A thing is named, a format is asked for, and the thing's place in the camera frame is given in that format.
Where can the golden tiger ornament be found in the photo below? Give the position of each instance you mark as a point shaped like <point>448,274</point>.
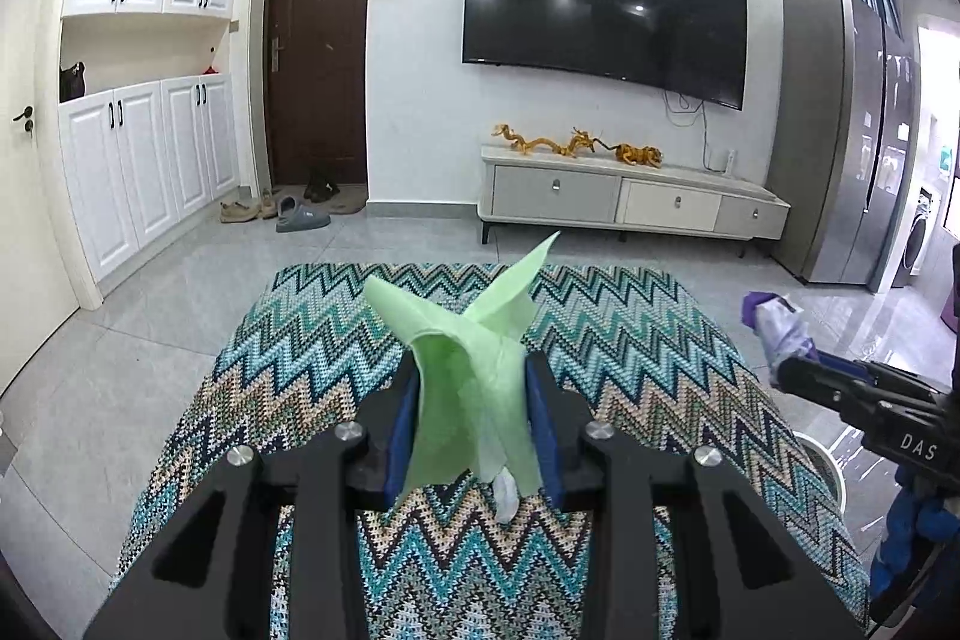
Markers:
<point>639,156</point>

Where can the black handbag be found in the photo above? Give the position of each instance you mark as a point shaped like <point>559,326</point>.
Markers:
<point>72,81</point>

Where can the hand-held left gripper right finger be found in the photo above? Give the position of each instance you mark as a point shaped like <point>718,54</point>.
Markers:
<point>544,430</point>

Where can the person's right hand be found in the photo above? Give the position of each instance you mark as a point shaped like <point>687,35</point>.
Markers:
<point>919,527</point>

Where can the golden dragon ornament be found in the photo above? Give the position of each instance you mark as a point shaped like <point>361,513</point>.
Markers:
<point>585,144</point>
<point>525,144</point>

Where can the purple and white wrapper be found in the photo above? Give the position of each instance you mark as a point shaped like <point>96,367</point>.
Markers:
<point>780,329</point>

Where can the pair of black shoes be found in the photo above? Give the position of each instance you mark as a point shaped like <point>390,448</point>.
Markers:
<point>321,189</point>

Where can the white built-in cabinet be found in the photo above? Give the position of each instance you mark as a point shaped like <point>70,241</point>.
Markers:
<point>150,145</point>

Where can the zigzag patterned cloth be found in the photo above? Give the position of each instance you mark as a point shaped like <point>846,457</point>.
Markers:
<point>637,340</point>

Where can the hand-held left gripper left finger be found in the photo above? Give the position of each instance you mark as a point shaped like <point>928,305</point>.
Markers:
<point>397,430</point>

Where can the white trash bin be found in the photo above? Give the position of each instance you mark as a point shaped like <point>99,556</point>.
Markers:
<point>829,467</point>

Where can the tan shoe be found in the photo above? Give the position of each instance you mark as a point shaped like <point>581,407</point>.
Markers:
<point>240,211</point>
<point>268,203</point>

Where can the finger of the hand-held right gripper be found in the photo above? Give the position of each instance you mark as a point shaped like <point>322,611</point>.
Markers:
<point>814,385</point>
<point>847,366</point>

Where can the washing machine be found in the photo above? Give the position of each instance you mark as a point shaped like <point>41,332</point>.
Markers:
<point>915,239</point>

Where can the grey refrigerator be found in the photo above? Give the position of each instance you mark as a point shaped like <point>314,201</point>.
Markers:
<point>832,138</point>

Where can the dark brown entrance door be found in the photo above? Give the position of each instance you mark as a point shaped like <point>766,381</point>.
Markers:
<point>319,63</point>

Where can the green paper napkin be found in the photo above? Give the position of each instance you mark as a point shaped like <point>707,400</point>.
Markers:
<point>465,370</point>

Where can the white room door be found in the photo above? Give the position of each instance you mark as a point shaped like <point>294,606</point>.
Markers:
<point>30,197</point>

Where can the grey slipper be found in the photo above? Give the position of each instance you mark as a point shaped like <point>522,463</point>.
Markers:
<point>304,220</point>
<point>287,205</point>

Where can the white tissue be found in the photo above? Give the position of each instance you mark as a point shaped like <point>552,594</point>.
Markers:
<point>507,496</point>

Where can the brown doormat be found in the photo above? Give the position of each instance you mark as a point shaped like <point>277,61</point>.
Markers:
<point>352,203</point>

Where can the small red ornament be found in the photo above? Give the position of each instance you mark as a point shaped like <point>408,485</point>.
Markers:
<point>211,69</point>

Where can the white television cabinet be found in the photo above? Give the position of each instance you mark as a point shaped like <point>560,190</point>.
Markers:
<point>555,194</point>

